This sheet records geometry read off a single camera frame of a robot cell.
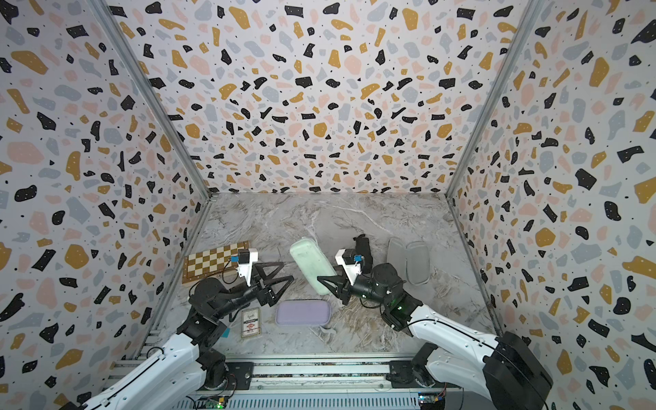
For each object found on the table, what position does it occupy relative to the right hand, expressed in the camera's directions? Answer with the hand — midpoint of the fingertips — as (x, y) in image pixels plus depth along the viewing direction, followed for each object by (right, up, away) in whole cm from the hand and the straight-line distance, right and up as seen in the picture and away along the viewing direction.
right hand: (323, 276), depth 70 cm
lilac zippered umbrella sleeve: (-6, -15, +13) cm, 21 cm away
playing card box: (-25, -18, +13) cm, 33 cm away
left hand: (-9, +1, -1) cm, 9 cm away
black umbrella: (+13, +4, +34) cm, 36 cm away
